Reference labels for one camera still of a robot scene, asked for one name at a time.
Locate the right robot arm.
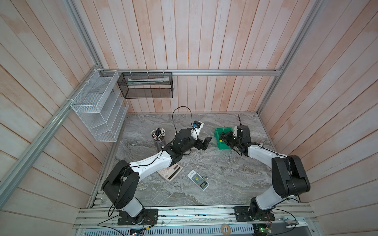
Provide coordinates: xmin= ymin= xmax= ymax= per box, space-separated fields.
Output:
xmin=220 ymin=125 xmax=311 ymax=220

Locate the black camera cable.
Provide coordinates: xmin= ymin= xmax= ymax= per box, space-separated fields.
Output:
xmin=172 ymin=106 xmax=193 ymax=139

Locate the pink calculator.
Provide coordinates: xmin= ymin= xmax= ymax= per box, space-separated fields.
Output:
xmin=158 ymin=164 xmax=183 ymax=182

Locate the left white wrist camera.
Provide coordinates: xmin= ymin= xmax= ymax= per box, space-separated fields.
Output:
xmin=191 ymin=121 xmax=204 ymax=140

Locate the clear cup of pencils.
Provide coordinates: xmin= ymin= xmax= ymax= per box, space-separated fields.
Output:
xmin=151 ymin=128 xmax=167 ymax=151

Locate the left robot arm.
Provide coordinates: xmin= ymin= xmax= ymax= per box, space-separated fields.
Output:
xmin=101 ymin=128 xmax=212 ymax=219

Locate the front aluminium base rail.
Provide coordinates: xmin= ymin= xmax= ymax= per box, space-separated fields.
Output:
xmin=71 ymin=203 xmax=324 ymax=236

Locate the green plastic bin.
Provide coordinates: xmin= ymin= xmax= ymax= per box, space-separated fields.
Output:
xmin=214 ymin=127 xmax=233 ymax=150

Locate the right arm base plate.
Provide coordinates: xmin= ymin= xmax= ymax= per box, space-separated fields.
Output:
xmin=233 ymin=206 xmax=276 ymax=222

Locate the white remote control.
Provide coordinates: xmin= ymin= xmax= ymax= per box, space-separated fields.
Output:
xmin=188 ymin=170 xmax=209 ymax=191

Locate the yellow handled screwdriver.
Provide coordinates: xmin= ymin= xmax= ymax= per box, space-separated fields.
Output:
xmin=218 ymin=127 xmax=225 ymax=143

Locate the roll of tape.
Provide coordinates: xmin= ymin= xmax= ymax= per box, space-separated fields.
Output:
xmin=220 ymin=224 xmax=231 ymax=236

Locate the black mesh wall basket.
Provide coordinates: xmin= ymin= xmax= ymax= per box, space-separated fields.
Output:
xmin=117 ymin=72 xmax=174 ymax=99

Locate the white wire mesh shelf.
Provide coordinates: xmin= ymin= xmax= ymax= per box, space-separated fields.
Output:
xmin=71 ymin=69 xmax=129 ymax=142

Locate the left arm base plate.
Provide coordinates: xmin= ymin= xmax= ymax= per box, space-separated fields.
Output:
xmin=117 ymin=208 xmax=158 ymax=226

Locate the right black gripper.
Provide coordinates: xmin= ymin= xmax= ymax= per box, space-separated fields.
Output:
xmin=220 ymin=131 xmax=243 ymax=148

